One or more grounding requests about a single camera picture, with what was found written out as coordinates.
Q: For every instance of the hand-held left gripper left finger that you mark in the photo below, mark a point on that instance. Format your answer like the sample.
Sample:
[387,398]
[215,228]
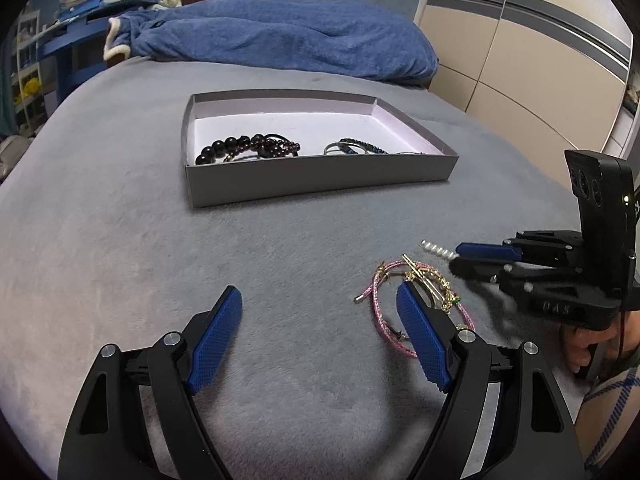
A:
[215,340]

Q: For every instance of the person's right hand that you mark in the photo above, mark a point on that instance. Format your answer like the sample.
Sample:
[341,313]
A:
[580,350]

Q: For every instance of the blue fleece blanket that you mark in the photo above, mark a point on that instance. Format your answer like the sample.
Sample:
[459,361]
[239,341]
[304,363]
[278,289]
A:
[280,35]

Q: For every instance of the beige sliding wardrobe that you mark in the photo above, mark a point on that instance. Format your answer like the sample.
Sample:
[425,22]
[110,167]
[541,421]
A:
[525,35]

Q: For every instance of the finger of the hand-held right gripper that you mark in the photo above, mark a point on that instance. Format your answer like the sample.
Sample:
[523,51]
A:
[485,251]
[480,270]

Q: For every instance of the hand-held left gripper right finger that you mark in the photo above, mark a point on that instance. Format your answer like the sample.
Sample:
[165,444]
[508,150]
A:
[422,335]

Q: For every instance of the person's plaid trouser leg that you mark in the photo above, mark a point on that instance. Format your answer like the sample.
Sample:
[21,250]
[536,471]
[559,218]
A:
[615,410]

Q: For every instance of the white shelf unit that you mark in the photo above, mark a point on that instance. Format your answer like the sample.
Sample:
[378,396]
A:
[27,60]

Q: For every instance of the yellow toy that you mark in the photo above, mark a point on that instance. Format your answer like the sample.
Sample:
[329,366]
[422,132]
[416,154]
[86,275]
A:
[30,87]

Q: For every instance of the blue desk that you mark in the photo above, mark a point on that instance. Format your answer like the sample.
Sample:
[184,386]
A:
[65,50]

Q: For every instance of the grey bed blanket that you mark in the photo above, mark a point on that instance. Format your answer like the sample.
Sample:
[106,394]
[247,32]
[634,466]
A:
[125,240]

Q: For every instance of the grey cardboard box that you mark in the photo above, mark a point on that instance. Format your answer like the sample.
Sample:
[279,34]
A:
[320,180]

